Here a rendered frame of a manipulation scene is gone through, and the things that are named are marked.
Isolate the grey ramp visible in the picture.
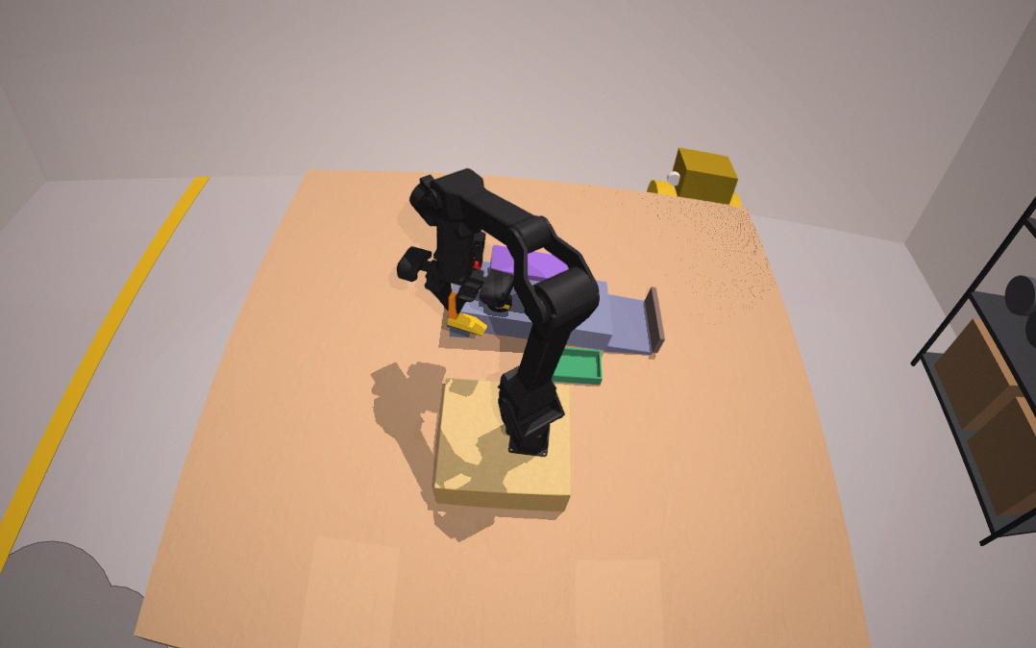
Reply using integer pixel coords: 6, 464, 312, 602
460, 280, 665, 355

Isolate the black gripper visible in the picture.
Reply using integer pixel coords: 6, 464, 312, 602
397, 240, 513, 314

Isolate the green tray floor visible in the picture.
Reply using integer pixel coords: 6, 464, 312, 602
555, 354, 599, 377

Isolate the purple wheeled trolley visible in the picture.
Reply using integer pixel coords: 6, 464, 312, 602
487, 244, 568, 312

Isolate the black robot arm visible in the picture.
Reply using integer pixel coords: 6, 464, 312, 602
408, 168, 600, 457

